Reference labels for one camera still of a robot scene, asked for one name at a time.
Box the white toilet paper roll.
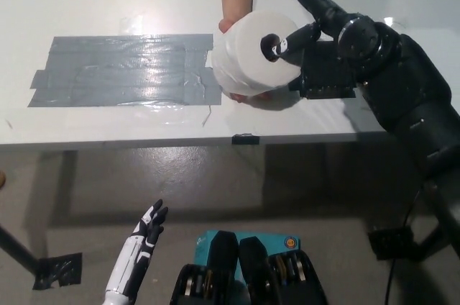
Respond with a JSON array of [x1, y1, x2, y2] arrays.
[[211, 9, 303, 97]]

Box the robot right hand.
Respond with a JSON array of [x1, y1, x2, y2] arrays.
[[262, 0, 349, 65]]

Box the black floor tape patch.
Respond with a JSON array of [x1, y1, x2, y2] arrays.
[[367, 227, 415, 261], [32, 252, 83, 291]]

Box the small black tape strip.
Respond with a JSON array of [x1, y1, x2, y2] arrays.
[[232, 133, 260, 146]]

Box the black and teal robot body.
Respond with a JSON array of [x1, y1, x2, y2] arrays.
[[171, 229, 328, 305]]

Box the grey duct tape patch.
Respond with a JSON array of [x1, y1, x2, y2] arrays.
[[27, 34, 222, 108]]

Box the black stand leg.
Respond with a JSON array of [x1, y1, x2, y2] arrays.
[[413, 181, 460, 261], [0, 224, 39, 277]]

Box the person's bare hand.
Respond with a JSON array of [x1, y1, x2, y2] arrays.
[[211, 13, 273, 105]]

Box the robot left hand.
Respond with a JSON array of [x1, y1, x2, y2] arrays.
[[104, 199, 169, 297]]

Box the black cable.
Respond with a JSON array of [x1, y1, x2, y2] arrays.
[[386, 189, 421, 305]]

